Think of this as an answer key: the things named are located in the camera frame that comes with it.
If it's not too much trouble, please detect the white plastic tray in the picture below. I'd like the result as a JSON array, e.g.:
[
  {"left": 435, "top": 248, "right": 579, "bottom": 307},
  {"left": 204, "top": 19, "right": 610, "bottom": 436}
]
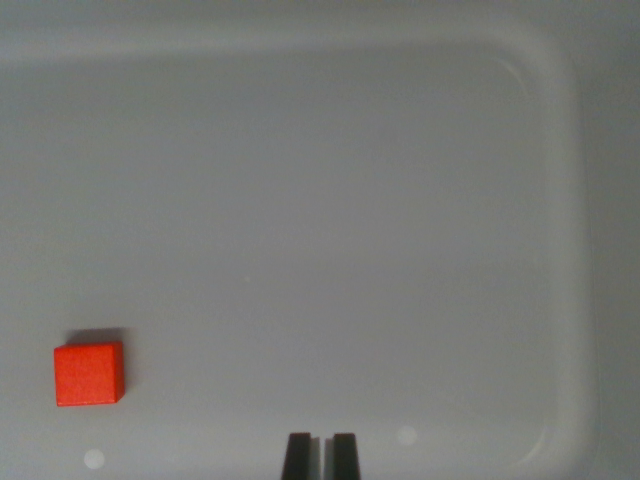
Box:
[{"left": 0, "top": 0, "right": 640, "bottom": 480}]

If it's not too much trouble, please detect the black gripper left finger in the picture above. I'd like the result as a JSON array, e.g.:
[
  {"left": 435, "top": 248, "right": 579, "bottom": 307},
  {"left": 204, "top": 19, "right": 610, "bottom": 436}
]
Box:
[{"left": 281, "top": 432, "right": 322, "bottom": 480}]

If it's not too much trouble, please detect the red cube block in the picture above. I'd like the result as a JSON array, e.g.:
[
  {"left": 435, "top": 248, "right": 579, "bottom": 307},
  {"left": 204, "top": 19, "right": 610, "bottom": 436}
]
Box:
[{"left": 53, "top": 341, "right": 125, "bottom": 408}]

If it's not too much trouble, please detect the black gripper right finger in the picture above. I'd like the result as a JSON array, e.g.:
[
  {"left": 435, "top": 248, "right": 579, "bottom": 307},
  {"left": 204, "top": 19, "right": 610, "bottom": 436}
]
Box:
[{"left": 323, "top": 432, "right": 362, "bottom": 480}]

